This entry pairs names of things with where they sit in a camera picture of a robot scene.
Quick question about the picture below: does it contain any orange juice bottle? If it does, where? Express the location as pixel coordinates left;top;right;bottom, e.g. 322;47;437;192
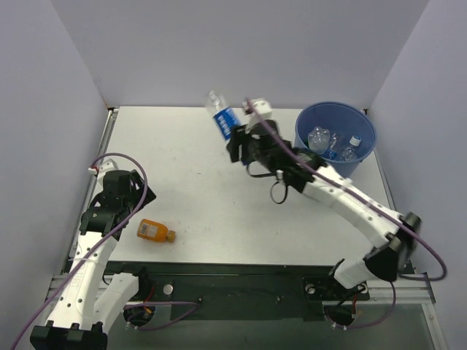
136;219;176;243

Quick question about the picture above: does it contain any small blue label water bottle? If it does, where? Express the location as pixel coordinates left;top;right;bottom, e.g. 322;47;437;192
322;149;338;160

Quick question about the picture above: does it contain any small Pepsi bottle blue cap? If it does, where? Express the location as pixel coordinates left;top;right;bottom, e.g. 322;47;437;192
205;90;241;141

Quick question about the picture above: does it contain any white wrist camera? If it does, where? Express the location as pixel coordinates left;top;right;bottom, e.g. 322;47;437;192
242;98;272;133
88;159;118;181

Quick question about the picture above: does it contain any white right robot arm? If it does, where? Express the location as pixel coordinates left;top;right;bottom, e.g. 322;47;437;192
226;123;421;298

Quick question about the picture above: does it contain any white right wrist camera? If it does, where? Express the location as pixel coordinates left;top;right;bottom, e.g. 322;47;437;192
242;98;272;133

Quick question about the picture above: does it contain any black strap loop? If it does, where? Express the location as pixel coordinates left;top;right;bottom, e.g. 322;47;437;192
269;180;289;205

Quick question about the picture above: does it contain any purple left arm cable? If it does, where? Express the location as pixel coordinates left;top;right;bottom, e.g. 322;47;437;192
7;152;201;350

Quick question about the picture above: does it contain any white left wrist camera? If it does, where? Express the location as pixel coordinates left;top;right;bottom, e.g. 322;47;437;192
88;159;118;181

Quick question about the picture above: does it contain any large Pepsi bottle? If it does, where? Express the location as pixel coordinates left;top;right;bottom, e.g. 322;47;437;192
307;126;331;155

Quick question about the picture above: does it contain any clear bottle white cap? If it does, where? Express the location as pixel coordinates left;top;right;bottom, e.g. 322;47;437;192
338;136;361;162

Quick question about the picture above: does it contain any blue plastic bin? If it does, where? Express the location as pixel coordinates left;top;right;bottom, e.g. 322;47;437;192
294;101;377;177

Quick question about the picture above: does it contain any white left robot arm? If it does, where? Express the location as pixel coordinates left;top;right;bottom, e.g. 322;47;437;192
30;168;156;349

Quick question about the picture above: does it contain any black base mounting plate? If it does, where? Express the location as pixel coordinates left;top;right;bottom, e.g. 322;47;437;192
104;262;369;321

